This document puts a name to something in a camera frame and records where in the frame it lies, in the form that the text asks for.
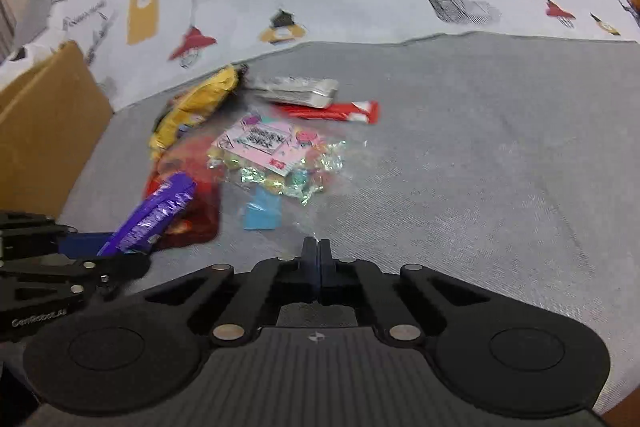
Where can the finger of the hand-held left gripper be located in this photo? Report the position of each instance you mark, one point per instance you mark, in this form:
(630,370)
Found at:
(90,244)
(125,266)

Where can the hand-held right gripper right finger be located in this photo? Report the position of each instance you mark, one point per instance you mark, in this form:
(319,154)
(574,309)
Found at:
(325,264)

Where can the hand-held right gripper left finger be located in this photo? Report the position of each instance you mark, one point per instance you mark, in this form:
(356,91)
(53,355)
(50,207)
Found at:
(310,264)

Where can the purple snack packet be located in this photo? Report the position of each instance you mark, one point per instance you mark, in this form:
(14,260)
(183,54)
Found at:
(150,212)

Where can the small blue packet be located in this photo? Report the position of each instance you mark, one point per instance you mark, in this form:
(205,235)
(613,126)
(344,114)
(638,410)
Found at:
(260,212)

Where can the red snack bag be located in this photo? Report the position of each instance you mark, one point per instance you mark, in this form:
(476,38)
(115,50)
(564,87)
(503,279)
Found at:
(200,207)

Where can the brown cardboard box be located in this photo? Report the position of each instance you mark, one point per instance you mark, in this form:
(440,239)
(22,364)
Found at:
(45,132)

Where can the clear candy bag pink label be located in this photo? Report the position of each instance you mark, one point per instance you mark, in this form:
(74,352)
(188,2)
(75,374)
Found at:
(265,142)

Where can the red snack bar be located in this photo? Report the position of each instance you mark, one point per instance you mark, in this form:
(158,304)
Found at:
(340,111)

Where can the yellow snack packet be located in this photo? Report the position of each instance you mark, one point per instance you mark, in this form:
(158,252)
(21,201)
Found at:
(195,104)

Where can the silver snack packet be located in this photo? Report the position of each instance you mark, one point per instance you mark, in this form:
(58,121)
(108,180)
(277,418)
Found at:
(295,89)

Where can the grey printed bed sheet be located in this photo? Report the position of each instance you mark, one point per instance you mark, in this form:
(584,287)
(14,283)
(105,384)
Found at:
(475,157)

